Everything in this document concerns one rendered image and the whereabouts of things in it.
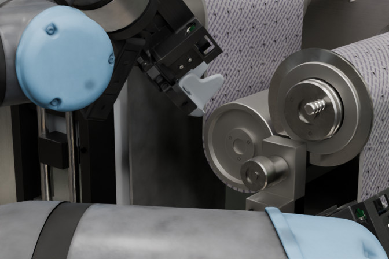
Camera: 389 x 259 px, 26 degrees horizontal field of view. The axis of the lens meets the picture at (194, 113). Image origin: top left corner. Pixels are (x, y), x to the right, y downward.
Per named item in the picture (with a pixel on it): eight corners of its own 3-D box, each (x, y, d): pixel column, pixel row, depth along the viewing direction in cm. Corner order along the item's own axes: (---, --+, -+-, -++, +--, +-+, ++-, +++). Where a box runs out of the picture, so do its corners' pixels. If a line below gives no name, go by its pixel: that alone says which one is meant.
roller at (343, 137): (275, 144, 108) (277, 56, 104) (371, 102, 127) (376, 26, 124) (355, 163, 101) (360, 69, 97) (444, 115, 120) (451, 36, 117)
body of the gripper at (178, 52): (227, 56, 92) (176, -8, 83) (166, 106, 92) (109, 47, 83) (195, 18, 97) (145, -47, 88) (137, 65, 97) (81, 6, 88)
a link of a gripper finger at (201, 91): (245, 103, 99) (212, 62, 92) (205, 134, 100) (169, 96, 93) (232, 87, 101) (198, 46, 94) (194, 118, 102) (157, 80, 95)
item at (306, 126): (272, 97, 104) (316, 70, 99) (281, 94, 106) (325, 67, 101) (301, 151, 103) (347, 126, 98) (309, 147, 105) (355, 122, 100)
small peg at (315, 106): (301, 106, 98) (310, 101, 97) (314, 101, 100) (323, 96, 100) (307, 117, 98) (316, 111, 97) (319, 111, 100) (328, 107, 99)
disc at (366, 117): (265, 152, 109) (268, 41, 105) (268, 152, 110) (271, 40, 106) (368, 178, 100) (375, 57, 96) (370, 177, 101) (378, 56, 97)
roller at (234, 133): (203, 178, 118) (203, 95, 114) (301, 135, 136) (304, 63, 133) (274, 199, 110) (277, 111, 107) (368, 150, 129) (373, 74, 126)
